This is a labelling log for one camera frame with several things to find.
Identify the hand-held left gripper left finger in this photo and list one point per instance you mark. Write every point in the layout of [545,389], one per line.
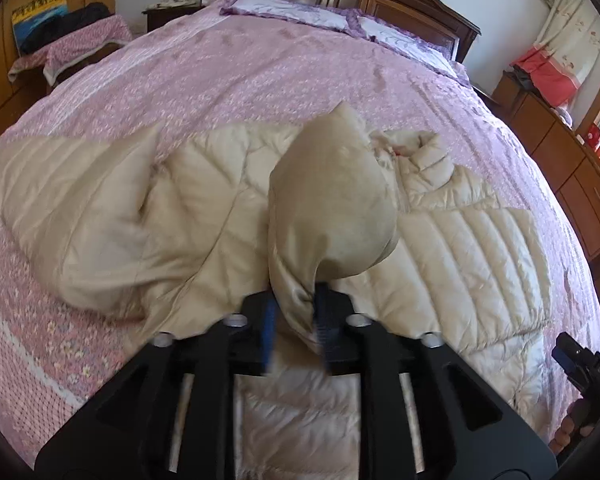
[269,332]

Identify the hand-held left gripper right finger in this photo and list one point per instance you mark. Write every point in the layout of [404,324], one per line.
[323,332]

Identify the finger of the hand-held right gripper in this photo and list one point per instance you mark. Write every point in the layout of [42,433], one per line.
[564,358]

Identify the beige down jacket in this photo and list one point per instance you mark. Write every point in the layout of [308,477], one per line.
[220,200]

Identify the dark clothes pile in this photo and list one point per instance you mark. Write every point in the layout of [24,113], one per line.
[75,22]

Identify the person's right hand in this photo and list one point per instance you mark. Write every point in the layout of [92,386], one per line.
[567,430]

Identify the wooden dresser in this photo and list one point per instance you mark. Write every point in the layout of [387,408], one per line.
[570,175]

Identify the red box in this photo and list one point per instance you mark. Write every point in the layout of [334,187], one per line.
[593,137]

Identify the pink floral bed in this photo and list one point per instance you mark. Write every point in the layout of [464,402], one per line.
[280,85]

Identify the red cloth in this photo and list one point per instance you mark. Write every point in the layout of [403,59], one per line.
[545,77]

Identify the purple frilled pillow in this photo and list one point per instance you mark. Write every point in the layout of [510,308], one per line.
[405,40]
[290,10]

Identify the cream floral curtain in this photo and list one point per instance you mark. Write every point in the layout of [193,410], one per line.
[575,30]

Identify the dark wooden nightstand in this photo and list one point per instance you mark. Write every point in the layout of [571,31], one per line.
[165,17]

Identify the yellow blue picture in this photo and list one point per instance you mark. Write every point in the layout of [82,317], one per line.
[35,17]

